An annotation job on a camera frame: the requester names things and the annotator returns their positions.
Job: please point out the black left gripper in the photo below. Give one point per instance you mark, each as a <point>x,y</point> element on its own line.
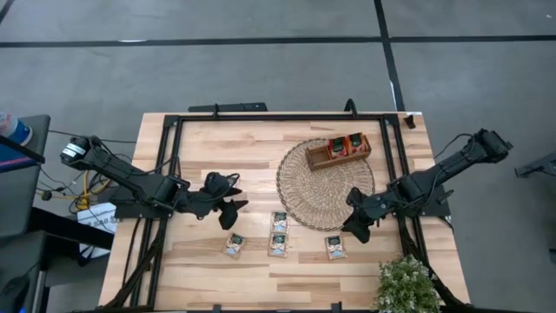
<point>200,204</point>

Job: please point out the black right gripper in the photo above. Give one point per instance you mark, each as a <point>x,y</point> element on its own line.
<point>375,206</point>

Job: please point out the round woven straw placemat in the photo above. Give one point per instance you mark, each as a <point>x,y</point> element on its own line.
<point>321,204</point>

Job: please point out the silver packet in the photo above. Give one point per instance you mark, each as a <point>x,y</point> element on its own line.
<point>234,246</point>

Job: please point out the beige tea bag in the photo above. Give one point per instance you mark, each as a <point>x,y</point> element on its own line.
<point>278,245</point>
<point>279,222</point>
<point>335,248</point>

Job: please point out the wooden compartment tea box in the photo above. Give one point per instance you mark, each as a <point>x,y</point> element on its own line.
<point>317,161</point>

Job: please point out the red tea bag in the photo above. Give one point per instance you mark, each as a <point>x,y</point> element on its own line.
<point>338,148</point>

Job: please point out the orange peach tea bag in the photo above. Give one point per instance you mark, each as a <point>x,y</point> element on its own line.
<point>357,143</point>

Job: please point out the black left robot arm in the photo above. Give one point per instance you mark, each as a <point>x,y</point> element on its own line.
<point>130,178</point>

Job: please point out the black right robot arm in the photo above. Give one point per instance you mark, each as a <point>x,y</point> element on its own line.
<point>434,174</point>

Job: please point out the green plant white flowers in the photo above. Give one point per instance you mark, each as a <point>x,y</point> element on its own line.
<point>406,287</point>

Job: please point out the flat black bar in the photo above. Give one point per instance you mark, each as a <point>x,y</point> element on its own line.
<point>234,107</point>

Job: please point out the small dark clip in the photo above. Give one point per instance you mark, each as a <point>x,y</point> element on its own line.
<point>409,121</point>

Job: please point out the black arched hook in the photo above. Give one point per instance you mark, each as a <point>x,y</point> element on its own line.
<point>350,101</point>

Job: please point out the white cardboard box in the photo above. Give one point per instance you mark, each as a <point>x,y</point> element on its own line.
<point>97,217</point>

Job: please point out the grey stand foot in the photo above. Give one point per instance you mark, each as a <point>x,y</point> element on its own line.
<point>538,166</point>

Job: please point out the grey desk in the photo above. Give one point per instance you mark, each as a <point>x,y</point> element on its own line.
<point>21,195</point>

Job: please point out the black rod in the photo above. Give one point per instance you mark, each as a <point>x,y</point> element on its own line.
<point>21,149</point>

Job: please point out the blue board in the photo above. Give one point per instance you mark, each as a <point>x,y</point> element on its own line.
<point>8,160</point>

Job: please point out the bottle with blue label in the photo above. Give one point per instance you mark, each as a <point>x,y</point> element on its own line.
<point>15,130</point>

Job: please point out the black computer mouse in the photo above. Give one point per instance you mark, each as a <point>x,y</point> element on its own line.
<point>13,293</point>

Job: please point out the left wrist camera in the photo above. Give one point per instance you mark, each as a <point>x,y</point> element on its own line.
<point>216,181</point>

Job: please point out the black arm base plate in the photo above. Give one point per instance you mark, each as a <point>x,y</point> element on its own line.
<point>434,212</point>
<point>130,213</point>

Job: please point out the small black edge bracket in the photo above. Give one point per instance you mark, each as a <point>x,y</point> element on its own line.
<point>216,308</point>
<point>335,308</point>

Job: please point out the black aluminium table frame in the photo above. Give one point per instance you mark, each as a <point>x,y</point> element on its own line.
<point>282,117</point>

